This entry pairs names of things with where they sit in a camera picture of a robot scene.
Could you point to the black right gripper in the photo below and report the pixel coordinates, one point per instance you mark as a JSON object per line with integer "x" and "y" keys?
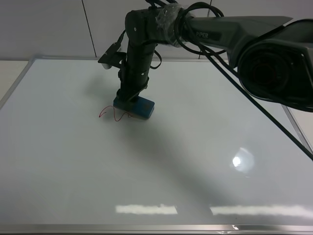
{"x": 135, "y": 76}

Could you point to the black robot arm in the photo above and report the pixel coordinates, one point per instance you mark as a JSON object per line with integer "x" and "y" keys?
{"x": 272, "y": 56}

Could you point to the blue magnetic board eraser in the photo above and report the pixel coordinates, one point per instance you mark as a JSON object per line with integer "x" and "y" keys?
{"x": 141, "y": 108}

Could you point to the red marker scribble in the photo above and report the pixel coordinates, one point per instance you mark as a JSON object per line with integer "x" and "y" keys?
{"x": 112, "y": 111}

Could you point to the white whiteboard with aluminium frame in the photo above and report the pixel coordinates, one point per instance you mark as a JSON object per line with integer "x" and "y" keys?
{"x": 206, "y": 162}

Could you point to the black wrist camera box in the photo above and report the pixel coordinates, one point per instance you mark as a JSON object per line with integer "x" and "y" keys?
{"x": 112, "y": 57}

